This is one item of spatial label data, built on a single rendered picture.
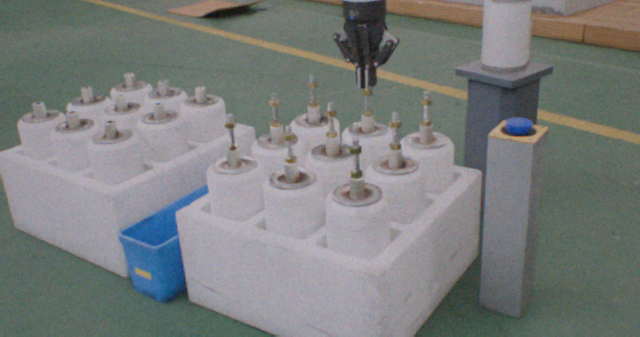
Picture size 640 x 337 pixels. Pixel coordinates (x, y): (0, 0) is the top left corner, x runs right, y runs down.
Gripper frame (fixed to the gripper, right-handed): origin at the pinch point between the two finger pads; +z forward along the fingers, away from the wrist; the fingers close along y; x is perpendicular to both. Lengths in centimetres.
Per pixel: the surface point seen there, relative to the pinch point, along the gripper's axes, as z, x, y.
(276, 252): 18.6, -31.1, 4.5
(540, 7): 25, 193, -42
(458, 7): 28, 193, -82
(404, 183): 11.0, -13.8, 16.5
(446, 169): 13.9, -0.1, 16.4
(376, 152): 12.6, -2.8, 3.8
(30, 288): 35, -47, -45
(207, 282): 29.3, -32.5, -11.3
